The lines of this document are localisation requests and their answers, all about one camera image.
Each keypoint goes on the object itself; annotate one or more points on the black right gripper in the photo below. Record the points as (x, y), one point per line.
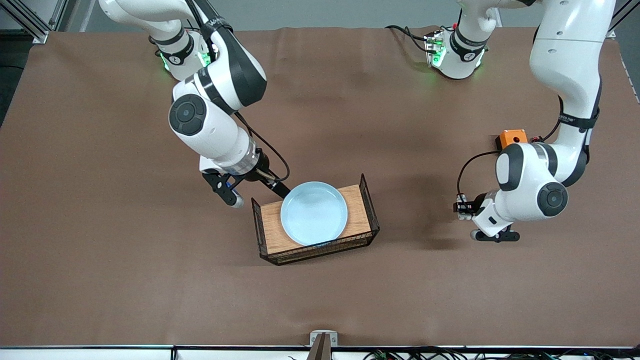
(263, 165)

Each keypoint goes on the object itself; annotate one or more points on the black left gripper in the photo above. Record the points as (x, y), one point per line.
(476, 202)

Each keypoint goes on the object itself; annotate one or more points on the green grey contact block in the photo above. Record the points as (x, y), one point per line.
(461, 198)

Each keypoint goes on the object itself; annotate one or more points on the light blue round plate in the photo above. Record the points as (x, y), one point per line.
(314, 212)

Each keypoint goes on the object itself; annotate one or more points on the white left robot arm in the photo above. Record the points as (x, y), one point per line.
(530, 185)

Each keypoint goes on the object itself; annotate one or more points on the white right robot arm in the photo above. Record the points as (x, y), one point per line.
(215, 125)

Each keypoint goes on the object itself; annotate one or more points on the orange button box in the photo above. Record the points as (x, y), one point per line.
(512, 136)

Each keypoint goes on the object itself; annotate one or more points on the brown table cover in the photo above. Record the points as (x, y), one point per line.
(150, 280)

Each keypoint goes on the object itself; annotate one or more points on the grey metal camera bracket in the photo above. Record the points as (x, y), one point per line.
(324, 340)

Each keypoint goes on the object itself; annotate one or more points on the white table edge rail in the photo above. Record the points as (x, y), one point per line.
(75, 354)

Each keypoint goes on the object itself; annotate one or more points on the aluminium frame profile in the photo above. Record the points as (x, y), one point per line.
(35, 25)

